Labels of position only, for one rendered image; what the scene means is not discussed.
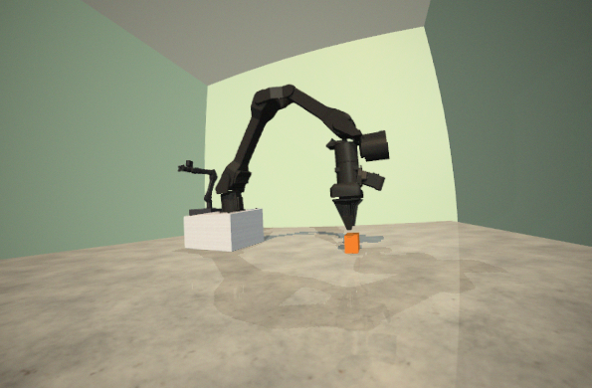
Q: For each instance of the orange block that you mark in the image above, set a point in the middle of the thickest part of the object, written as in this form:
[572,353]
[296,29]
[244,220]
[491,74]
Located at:
[352,244]

